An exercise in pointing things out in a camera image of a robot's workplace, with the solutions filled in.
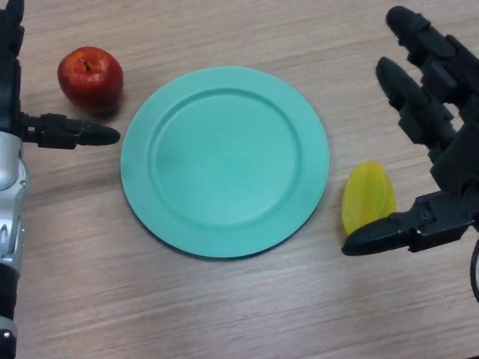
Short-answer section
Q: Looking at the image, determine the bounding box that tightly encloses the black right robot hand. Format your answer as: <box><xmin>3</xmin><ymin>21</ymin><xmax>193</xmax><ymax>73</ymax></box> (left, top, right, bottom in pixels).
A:
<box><xmin>342</xmin><ymin>6</ymin><xmax>479</xmax><ymax>257</ymax></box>

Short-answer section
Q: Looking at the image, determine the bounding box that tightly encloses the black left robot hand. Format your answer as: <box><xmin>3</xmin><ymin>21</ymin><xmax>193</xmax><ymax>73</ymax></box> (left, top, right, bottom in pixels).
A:
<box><xmin>0</xmin><ymin>0</ymin><xmax>121</xmax><ymax>150</ymax></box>

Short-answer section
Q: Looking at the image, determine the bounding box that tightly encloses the red apple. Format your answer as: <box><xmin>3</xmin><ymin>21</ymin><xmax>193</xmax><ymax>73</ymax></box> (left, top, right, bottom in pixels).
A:
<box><xmin>57</xmin><ymin>46</ymin><xmax>124</xmax><ymax>116</ymax></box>

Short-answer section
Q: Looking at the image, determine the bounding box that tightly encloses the green round plate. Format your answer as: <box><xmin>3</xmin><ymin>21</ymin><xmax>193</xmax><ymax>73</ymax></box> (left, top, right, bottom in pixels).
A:
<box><xmin>120</xmin><ymin>66</ymin><xmax>330</xmax><ymax>260</ymax></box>

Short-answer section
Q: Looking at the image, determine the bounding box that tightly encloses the yellow starfruit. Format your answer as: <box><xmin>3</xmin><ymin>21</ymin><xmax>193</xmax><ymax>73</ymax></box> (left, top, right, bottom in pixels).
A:
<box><xmin>341</xmin><ymin>159</ymin><xmax>397</xmax><ymax>237</ymax></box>

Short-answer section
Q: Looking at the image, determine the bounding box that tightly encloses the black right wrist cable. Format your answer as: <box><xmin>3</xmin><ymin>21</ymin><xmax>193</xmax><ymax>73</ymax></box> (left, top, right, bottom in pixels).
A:
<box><xmin>470</xmin><ymin>239</ymin><xmax>479</xmax><ymax>304</ymax></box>

